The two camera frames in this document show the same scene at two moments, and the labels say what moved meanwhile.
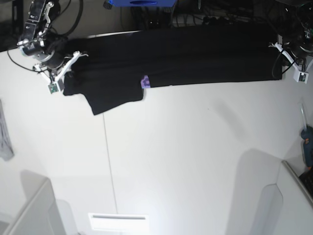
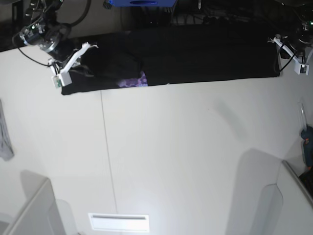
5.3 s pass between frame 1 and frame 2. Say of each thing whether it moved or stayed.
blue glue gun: stayed
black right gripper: moved
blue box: stayed
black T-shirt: moved
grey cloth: stayed
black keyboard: stayed
